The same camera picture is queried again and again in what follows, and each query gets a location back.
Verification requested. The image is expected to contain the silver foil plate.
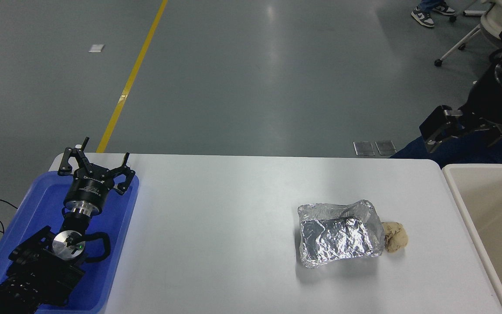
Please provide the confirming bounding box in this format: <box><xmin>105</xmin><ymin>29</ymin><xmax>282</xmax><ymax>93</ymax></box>
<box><xmin>297</xmin><ymin>200</ymin><xmax>385</xmax><ymax>269</ymax></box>

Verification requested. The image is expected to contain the blue plastic tray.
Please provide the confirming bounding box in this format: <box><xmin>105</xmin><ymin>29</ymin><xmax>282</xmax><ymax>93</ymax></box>
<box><xmin>0</xmin><ymin>171</ymin><xmax>140</xmax><ymax>314</ymax></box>

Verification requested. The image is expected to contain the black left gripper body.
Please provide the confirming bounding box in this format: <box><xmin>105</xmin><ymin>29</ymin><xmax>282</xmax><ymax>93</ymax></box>
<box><xmin>64</xmin><ymin>167</ymin><xmax>115</xmax><ymax>210</ymax></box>

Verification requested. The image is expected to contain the metal floor plate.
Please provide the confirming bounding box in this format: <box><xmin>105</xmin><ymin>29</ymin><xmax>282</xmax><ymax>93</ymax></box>
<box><xmin>375</xmin><ymin>140</ymin><xmax>397</xmax><ymax>156</ymax></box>
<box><xmin>353</xmin><ymin>141</ymin><xmax>376</xmax><ymax>157</ymax></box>

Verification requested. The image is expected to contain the cream office chair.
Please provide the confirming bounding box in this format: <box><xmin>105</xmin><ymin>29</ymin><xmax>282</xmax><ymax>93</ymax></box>
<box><xmin>434</xmin><ymin>0</ymin><xmax>502</xmax><ymax>67</ymax></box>

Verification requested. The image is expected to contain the large pale bin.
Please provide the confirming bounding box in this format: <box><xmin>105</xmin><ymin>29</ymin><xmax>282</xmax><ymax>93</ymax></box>
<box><xmin>442</xmin><ymin>164</ymin><xmax>502</xmax><ymax>314</ymax></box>

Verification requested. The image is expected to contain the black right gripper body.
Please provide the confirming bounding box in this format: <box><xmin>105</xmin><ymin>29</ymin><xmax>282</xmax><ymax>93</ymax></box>
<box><xmin>458</xmin><ymin>63</ymin><xmax>502</xmax><ymax>132</ymax></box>

